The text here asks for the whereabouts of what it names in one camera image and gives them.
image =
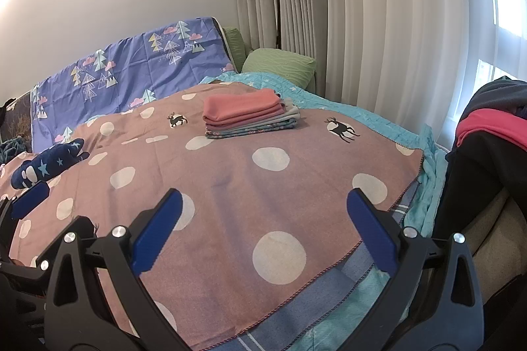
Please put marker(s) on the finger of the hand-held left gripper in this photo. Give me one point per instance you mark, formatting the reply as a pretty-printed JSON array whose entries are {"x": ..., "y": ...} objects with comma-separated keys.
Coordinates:
[
  {"x": 82, "y": 226},
  {"x": 29, "y": 199}
]

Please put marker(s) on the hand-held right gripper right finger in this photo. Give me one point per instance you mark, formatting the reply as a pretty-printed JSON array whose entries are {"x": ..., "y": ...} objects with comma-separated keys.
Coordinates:
[{"x": 370, "y": 227}]

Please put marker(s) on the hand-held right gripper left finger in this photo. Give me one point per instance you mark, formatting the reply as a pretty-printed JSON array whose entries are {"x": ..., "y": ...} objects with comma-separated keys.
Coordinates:
[{"x": 158, "y": 227}]

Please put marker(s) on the pink long-sleeve shirt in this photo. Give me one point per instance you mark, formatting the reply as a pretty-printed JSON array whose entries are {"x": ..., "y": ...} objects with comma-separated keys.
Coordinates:
[{"x": 243, "y": 106}]

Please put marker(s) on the pile of clothes on chair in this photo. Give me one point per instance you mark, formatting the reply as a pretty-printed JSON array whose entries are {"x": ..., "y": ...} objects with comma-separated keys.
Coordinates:
[{"x": 494, "y": 96}]

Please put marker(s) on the navy star print plush cloth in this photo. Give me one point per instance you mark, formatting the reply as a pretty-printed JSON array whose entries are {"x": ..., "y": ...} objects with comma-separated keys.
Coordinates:
[{"x": 41, "y": 168}]

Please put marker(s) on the dark teal fuzzy blanket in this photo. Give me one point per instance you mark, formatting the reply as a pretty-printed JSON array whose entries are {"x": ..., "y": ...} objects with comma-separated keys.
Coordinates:
[{"x": 12, "y": 149}]

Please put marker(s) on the mauve dotted deer blanket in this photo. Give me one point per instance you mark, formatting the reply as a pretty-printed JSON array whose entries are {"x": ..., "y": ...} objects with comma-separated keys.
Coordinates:
[{"x": 230, "y": 178}]

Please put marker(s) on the black cloth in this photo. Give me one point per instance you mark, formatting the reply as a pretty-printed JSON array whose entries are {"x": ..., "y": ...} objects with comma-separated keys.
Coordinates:
[{"x": 6, "y": 108}]

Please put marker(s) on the teal quilt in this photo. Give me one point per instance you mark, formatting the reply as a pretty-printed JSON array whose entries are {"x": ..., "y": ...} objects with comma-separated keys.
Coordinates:
[{"x": 387, "y": 128}]

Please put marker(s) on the dusty pink folded garment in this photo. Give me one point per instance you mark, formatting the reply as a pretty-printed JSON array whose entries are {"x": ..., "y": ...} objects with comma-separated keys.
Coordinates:
[{"x": 230, "y": 125}]

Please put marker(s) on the beige chair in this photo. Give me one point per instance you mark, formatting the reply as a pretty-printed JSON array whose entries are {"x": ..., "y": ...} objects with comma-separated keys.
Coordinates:
[{"x": 498, "y": 231}]

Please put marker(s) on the floral patterned folded garment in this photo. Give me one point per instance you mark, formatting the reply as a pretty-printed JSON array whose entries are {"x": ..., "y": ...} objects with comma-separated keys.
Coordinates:
[{"x": 255, "y": 132}]

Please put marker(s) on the grey folded garment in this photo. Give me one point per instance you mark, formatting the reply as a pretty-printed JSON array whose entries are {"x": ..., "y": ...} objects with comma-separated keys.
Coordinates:
[{"x": 290, "y": 111}]

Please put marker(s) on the red garment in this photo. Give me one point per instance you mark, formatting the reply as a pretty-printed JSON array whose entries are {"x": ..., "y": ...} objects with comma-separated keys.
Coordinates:
[{"x": 490, "y": 124}]

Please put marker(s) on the blue tree print sheet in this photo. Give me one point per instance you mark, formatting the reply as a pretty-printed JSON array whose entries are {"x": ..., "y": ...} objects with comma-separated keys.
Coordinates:
[{"x": 123, "y": 63}]

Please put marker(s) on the green pillow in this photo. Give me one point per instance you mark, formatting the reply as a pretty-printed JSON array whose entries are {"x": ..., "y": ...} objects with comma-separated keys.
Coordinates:
[
  {"x": 234, "y": 46},
  {"x": 284, "y": 65}
]

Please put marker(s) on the bright window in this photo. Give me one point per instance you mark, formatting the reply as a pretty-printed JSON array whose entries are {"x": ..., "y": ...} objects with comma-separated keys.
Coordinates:
[{"x": 488, "y": 73}]

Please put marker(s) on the grey pleated curtain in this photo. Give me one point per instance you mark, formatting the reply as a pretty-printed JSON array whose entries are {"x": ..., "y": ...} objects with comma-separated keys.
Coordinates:
[{"x": 370, "y": 26}]

